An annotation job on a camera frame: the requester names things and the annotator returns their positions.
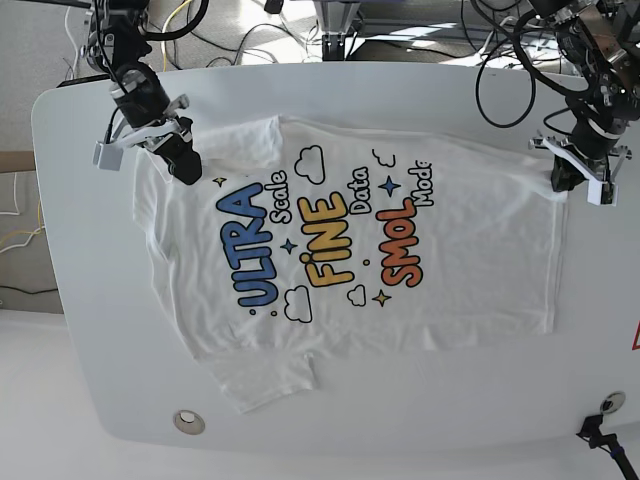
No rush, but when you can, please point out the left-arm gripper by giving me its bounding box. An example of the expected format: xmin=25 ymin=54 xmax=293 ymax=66
xmin=529 ymin=117 xmax=629 ymax=193

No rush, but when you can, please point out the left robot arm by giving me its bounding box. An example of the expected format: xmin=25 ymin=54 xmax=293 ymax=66
xmin=471 ymin=1 xmax=639 ymax=205

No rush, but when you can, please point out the silver aluminium upright post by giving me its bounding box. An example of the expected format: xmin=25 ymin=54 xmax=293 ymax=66
xmin=313 ymin=1 xmax=364 ymax=62

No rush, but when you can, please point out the white printed T-shirt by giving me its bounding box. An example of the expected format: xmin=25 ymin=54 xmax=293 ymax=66
xmin=132 ymin=116 xmax=567 ymax=413

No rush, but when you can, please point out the silver table grommet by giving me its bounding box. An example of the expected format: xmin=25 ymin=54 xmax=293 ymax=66
xmin=173 ymin=410 xmax=206 ymax=436

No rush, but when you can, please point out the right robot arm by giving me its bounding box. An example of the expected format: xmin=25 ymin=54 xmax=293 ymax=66
xmin=86 ymin=1 xmax=209 ymax=185

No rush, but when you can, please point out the yellow cable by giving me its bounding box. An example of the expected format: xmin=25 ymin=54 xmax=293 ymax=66
xmin=0 ymin=199 xmax=46 ymax=253

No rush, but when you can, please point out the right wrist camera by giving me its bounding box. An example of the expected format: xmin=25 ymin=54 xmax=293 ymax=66
xmin=92 ymin=141 xmax=124 ymax=171

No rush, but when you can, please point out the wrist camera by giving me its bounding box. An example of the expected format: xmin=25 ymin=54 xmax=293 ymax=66
xmin=587 ymin=180 xmax=618 ymax=206
xmin=92 ymin=141 xmax=124 ymax=171

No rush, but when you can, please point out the red warning sticker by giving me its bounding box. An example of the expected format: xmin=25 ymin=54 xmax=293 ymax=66
xmin=632 ymin=322 xmax=640 ymax=351

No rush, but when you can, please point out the brown cardboard box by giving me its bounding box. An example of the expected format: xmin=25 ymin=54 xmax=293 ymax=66
xmin=0 ymin=151 xmax=36 ymax=174

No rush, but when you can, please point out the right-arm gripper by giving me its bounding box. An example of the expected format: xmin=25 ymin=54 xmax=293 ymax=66
xmin=107 ymin=64 xmax=202 ymax=185

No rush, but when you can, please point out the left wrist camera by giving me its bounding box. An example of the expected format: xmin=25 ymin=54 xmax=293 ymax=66
xmin=587 ymin=180 xmax=618 ymax=206

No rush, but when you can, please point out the black flat device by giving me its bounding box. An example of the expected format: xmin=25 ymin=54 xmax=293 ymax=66
xmin=56 ymin=74 xmax=110 ymax=88

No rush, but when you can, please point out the grey table grommet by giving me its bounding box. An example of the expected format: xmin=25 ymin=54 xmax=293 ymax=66
xmin=600 ymin=391 xmax=626 ymax=415

